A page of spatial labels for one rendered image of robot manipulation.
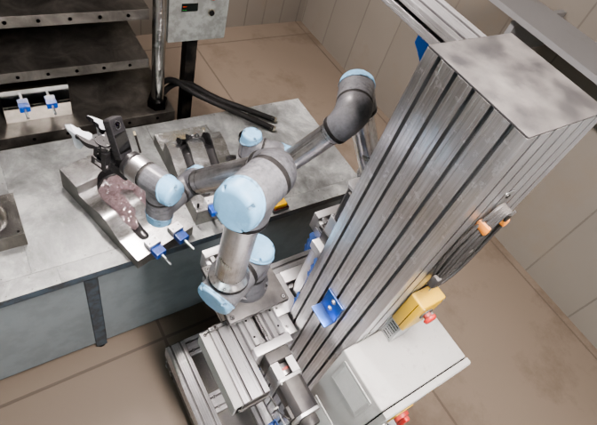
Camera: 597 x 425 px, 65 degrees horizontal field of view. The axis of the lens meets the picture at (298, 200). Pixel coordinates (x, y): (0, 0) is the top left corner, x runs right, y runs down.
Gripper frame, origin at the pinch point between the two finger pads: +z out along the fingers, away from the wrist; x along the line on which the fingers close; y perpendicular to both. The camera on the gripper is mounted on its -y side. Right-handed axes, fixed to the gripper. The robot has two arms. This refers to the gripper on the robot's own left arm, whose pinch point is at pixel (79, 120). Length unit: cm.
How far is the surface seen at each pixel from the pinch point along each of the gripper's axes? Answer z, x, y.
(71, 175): 27, 20, 52
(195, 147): 4, 65, 44
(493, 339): -177, 160, 125
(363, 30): 28, 325, 57
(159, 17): 43, 78, 6
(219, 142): -2, 75, 43
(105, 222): 3, 15, 56
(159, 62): 43, 81, 28
